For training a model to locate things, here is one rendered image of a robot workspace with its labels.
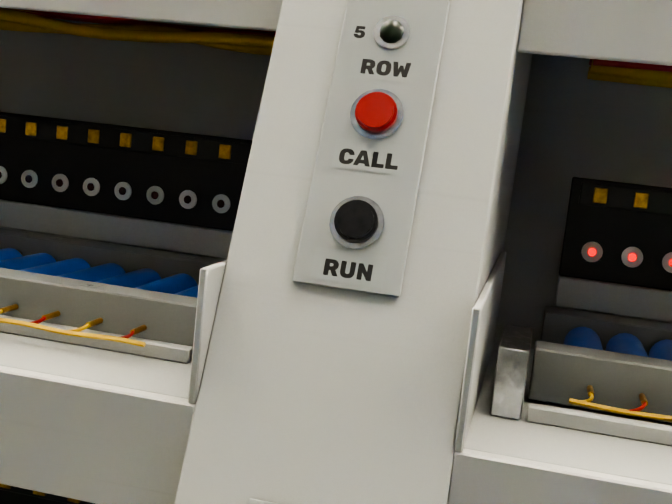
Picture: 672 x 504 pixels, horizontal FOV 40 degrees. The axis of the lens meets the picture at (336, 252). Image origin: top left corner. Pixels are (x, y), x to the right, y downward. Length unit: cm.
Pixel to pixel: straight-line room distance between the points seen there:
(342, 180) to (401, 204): 2
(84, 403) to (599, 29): 24
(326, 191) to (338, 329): 5
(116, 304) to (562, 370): 19
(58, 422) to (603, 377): 22
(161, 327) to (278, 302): 8
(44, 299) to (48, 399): 7
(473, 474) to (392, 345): 5
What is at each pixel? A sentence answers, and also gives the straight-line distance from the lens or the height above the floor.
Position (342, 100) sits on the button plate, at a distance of 36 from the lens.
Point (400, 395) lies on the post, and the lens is 33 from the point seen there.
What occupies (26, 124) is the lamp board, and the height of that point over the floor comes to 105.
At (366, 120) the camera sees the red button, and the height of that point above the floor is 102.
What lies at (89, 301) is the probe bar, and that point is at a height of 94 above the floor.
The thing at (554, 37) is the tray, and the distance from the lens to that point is 38.
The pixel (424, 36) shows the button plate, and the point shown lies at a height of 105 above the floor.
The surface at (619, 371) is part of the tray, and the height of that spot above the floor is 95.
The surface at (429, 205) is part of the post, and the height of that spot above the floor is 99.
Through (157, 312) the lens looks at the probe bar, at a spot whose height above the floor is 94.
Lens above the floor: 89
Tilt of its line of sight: 13 degrees up
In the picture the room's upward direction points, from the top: 11 degrees clockwise
